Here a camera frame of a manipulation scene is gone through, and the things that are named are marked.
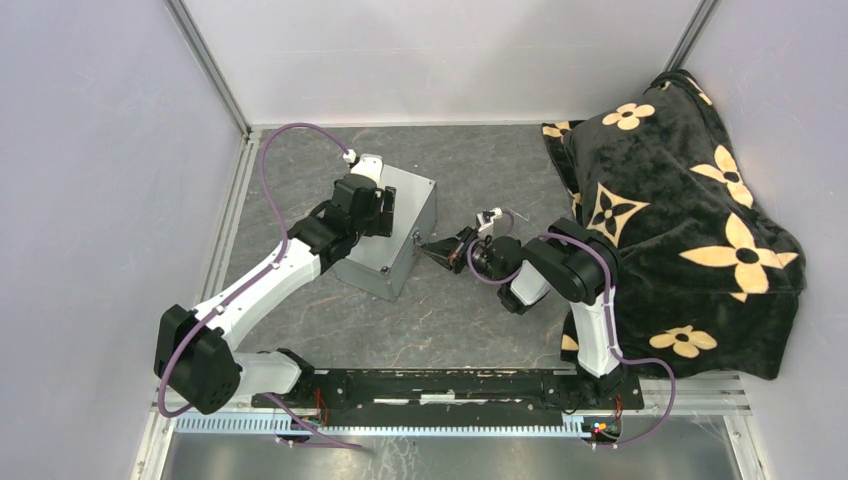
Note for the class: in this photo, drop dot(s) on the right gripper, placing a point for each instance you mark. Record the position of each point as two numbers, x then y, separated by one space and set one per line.
448 251

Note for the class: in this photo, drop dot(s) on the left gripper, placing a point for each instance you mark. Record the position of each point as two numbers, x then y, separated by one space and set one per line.
383 224

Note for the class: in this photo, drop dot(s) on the grey metal case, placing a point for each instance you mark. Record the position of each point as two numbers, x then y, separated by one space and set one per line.
380 265

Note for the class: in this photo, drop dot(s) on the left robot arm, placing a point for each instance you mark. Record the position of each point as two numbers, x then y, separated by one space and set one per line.
195 357

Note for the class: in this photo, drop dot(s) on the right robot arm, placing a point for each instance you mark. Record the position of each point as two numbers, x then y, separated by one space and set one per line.
566 259

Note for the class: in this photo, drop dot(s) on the black floral blanket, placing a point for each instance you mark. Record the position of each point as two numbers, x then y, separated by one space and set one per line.
707 281

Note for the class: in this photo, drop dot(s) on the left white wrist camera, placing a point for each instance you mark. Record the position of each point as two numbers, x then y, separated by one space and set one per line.
368 165

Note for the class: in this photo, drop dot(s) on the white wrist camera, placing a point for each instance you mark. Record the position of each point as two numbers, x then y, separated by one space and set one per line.
486 220
368 165

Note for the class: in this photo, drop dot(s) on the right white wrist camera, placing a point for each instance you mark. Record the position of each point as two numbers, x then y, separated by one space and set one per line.
486 220

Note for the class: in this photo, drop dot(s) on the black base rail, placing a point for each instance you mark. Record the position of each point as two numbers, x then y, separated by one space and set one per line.
455 398

